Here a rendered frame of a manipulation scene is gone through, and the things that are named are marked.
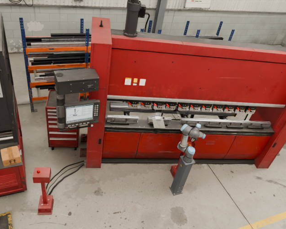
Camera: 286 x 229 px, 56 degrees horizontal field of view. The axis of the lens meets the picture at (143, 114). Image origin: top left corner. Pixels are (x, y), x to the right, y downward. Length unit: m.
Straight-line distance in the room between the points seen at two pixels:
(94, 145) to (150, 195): 1.22
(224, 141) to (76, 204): 2.70
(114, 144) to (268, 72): 2.65
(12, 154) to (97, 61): 1.52
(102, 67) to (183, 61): 1.14
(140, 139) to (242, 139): 1.83
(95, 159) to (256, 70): 2.89
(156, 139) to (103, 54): 1.82
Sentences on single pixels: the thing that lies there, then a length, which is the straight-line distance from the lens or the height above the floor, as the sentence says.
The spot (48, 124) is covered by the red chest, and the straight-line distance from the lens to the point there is 4.66.
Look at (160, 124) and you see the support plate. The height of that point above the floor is 1.00.
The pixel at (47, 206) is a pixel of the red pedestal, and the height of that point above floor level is 0.12.
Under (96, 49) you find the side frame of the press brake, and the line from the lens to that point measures 3.43.
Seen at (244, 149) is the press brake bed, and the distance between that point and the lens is 5.40.
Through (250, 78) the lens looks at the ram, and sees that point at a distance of 4.47.
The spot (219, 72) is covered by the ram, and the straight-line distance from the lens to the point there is 4.18.
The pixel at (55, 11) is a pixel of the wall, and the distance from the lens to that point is 7.71.
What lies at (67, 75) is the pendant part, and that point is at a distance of 3.39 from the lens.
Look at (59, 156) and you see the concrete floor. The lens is 5.02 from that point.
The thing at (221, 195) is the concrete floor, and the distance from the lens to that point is 5.03.
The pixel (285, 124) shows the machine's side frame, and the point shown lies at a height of 1.15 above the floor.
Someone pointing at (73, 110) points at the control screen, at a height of 1.52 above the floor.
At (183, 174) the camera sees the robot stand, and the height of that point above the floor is 0.53.
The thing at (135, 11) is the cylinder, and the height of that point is 2.63.
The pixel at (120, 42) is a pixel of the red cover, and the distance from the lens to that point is 3.60.
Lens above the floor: 3.73
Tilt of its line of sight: 38 degrees down
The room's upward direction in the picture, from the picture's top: 11 degrees clockwise
